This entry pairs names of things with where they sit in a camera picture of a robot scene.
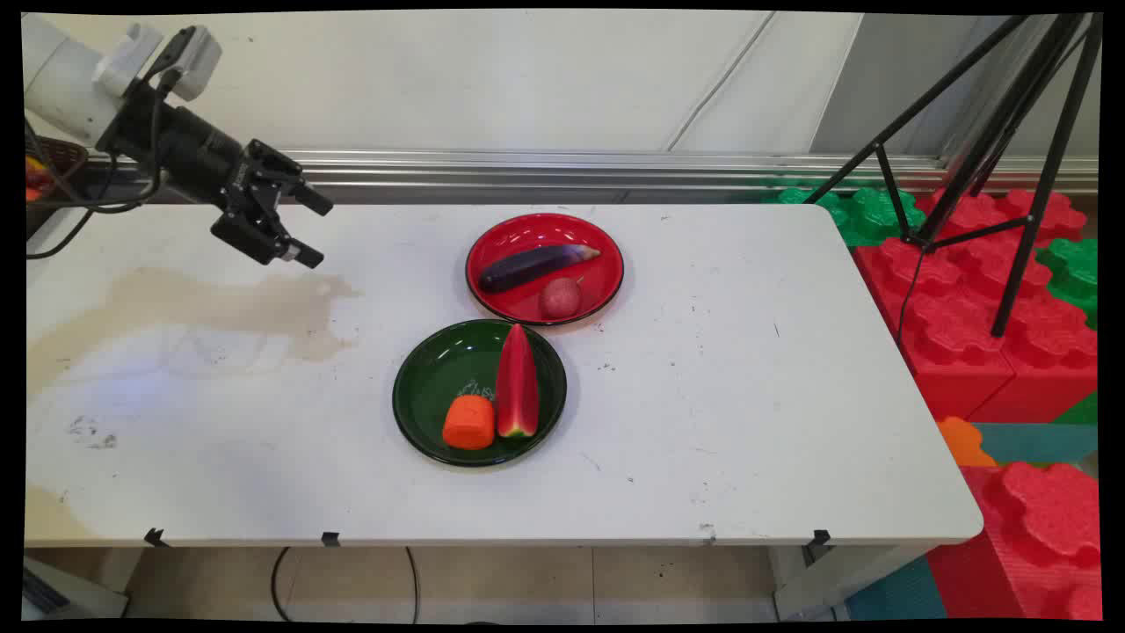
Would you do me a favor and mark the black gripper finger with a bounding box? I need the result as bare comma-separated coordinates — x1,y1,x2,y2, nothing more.
210,210,325,270
279,178,334,218

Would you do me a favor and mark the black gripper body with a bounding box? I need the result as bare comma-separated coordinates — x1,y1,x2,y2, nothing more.
95,86,301,219

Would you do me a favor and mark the purple toy eggplant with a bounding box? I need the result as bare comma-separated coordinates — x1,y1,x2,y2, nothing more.
477,244,603,295

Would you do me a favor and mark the brown woven basket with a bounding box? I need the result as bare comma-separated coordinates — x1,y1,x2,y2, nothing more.
25,135,90,205

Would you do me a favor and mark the dark green round plate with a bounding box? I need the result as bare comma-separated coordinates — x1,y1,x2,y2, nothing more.
392,318,568,468

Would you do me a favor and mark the red toy lychee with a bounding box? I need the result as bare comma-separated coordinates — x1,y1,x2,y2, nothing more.
539,277,584,320

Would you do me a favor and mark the orange toy carrot piece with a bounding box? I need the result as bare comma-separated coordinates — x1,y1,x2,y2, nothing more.
441,395,497,452

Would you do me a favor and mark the red toy watermelon slice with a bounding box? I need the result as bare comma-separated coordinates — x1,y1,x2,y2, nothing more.
495,323,541,440

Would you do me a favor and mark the red round plate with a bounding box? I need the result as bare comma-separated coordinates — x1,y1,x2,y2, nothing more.
465,213,625,327

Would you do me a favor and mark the green foam block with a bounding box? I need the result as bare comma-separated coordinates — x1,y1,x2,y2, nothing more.
1035,236,1100,330
763,180,929,248

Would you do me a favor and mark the white table leg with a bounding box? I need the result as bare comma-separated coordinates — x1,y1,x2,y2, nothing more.
772,544,934,622

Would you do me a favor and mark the large red foam block stack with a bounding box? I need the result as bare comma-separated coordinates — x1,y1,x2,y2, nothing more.
853,186,1100,424

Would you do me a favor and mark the orange foam piece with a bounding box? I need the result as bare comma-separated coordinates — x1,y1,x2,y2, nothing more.
935,416,999,468

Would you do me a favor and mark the teal foam mat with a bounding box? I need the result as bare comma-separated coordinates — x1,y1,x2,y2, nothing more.
970,421,1100,467
846,554,948,622

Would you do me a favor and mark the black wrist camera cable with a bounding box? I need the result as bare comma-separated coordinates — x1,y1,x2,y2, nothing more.
25,66,190,261

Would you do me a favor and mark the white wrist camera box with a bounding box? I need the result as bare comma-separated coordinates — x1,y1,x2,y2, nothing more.
92,24,223,103

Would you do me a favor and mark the aluminium wall rail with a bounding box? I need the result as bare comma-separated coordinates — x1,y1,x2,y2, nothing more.
86,148,1100,197

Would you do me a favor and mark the black floor cable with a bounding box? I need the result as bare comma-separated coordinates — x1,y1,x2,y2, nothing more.
269,546,422,624

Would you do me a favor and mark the black camera tripod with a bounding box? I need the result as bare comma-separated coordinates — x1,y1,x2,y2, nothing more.
803,13,1103,339

